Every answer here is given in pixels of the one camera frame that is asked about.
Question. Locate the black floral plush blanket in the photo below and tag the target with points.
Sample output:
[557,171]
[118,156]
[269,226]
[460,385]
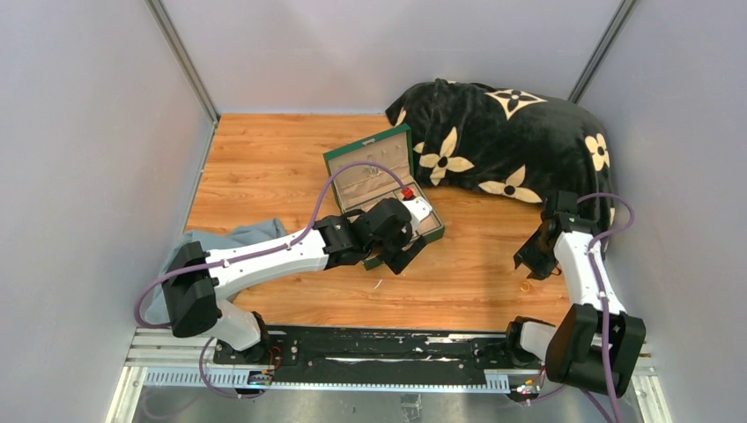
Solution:
[502,141]

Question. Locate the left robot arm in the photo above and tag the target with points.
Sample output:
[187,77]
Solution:
[199,283]

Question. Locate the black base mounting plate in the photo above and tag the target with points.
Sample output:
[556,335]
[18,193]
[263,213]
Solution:
[381,357]

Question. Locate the green jewelry tray insert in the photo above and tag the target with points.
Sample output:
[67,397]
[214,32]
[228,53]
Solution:
[367,201]

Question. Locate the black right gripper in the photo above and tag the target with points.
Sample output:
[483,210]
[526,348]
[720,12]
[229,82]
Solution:
[527,256]

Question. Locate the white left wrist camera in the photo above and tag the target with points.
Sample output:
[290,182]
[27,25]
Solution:
[421,214]

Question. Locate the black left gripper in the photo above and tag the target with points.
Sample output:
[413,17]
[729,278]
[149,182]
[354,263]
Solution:
[398,261]

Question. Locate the green jewelry box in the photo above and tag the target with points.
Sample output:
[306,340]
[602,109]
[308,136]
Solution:
[390,148]

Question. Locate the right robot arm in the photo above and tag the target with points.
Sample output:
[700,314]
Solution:
[597,345]

